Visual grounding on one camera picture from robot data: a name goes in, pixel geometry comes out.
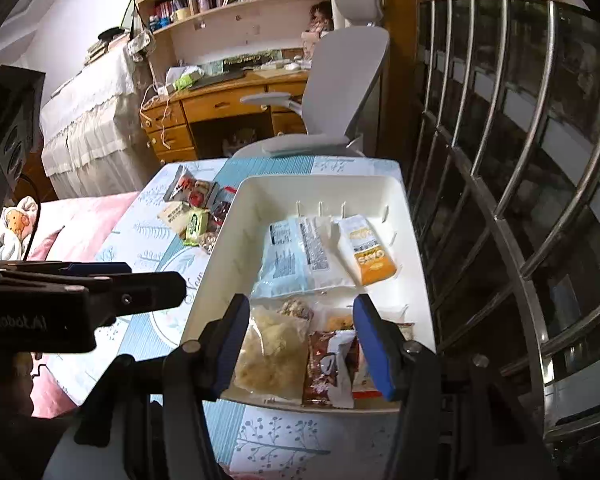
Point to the beige barcode snack packet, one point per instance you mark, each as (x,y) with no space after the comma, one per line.
(176,216)

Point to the metal window security bars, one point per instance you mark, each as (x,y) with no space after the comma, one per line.
(504,187)

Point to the yellow green snack packet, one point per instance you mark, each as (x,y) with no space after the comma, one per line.
(197,225)

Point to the wooden bookshelf with books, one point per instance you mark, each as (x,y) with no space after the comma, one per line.
(198,32)

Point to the clear nut mix snack bag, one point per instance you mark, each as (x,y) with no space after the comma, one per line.
(296,308)

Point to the wooden desk with drawers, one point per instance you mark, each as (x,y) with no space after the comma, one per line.
(213,121)

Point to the lace covered cabinet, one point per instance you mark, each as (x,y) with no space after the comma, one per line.
(93,142)

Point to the white plastic storage bin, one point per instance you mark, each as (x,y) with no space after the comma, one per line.
(261,200)

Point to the brown white chocolate snack packet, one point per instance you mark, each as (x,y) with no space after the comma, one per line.
(328,382)

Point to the clear bag pale crumbly snack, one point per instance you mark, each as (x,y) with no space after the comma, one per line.
(272,361)

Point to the large clear yellow-cake snack bag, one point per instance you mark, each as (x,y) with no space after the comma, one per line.
(300,256)

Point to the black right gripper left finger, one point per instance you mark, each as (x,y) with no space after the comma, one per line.
(221,342)

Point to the grey office chair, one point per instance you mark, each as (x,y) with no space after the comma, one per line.
(346,66)

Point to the white orange oat bar packet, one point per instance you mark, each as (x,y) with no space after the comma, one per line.
(363,252)

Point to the pink bed cover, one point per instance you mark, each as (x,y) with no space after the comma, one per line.
(63,230)

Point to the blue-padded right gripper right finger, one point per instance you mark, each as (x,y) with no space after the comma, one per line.
(383,347)

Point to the red-striped clear dark snack bag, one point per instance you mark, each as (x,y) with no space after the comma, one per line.
(219,204)

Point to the teal striped patterned tablecloth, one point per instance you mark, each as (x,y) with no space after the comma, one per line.
(276,444)

